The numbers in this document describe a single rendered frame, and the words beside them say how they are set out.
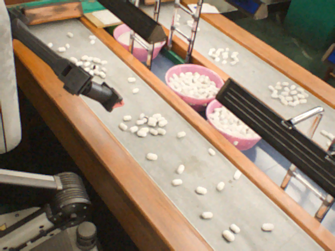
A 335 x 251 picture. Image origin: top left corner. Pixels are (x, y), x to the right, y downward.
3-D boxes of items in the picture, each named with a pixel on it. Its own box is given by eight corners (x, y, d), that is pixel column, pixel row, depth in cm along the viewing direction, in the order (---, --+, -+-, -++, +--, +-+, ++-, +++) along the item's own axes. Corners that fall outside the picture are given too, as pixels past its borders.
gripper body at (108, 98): (107, 82, 142) (93, 75, 136) (122, 98, 137) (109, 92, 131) (96, 97, 143) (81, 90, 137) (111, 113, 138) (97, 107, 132)
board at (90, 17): (97, 28, 206) (97, 26, 205) (83, 15, 214) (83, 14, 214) (150, 18, 224) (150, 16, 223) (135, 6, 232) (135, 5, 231)
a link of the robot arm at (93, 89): (82, 97, 128) (93, 82, 127) (71, 87, 132) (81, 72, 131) (97, 103, 134) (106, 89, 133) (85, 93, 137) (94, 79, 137)
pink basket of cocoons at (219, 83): (203, 124, 174) (207, 106, 168) (151, 98, 183) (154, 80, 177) (228, 96, 193) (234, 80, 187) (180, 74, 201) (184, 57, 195)
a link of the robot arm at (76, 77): (-9, 28, 141) (11, 4, 141) (2, 36, 146) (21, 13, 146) (66, 94, 122) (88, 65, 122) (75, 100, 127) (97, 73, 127)
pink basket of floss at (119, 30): (157, 70, 201) (160, 53, 195) (105, 58, 203) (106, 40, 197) (167, 45, 222) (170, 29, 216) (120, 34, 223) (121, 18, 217)
